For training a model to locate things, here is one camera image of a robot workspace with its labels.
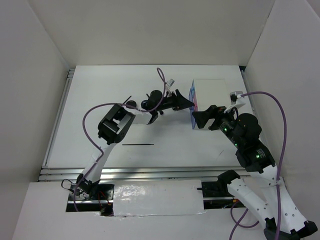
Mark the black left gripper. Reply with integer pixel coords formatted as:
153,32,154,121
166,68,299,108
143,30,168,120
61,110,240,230
156,89,195,112

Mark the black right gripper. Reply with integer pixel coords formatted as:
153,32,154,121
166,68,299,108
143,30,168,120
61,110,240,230
191,102,242,147

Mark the blue drawer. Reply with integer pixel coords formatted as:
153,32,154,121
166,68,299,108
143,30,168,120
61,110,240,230
188,79,197,104

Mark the pink drawer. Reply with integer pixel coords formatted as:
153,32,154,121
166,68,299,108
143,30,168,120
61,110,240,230
192,90,199,112

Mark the navy lid cosmetic jar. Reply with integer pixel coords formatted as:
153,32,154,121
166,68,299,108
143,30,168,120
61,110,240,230
141,100,149,111

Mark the black lid cosmetic jar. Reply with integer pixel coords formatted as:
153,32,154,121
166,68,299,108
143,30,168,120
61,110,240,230
126,100,137,108

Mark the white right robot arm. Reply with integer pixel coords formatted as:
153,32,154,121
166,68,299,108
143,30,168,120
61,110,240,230
192,105,318,240

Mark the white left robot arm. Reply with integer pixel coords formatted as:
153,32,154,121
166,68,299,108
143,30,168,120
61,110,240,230
73,90,195,200

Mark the purple drawer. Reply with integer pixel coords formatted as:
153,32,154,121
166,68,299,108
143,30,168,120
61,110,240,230
189,107,196,130

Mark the white drawer organizer box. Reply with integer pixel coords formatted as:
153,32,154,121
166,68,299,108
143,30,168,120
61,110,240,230
194,78,231,130

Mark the thin black liner pencil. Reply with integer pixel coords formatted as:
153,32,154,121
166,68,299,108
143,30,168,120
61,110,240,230
122,143,154,146

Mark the white foil-taped cover panel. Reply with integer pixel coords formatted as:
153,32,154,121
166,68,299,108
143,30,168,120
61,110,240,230
113,179,205,217

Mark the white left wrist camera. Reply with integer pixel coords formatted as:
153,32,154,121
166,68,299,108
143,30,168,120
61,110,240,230
165,78,175,95

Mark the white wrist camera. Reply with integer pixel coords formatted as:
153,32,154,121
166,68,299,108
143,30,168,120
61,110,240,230
165,78,175,95
224,91,246,113

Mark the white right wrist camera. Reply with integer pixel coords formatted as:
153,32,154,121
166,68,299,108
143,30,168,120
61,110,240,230
224,91,246,113

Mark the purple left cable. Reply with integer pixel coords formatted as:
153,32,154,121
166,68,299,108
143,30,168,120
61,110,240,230
73,67,169,213

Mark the aluminium frame rail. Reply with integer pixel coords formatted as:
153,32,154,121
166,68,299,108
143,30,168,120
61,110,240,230
38,166,249,182

